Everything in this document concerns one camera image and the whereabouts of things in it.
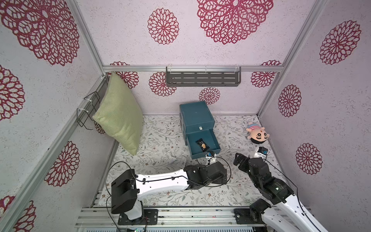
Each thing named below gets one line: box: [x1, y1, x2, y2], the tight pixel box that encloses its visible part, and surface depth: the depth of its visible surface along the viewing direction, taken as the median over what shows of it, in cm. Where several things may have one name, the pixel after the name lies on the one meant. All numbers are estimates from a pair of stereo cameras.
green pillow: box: [92, 72, 143, 156], surface depth 86 cm
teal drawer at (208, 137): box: [185, 129, 221, 160], surface depth 95 cm
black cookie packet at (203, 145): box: [195, 138, 211, 152], surface depth 94 cm
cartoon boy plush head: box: [245, 121, 271, 145], surface depth 101 cm
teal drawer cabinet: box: [179, 101, 215, 146], surface depth 93 cm
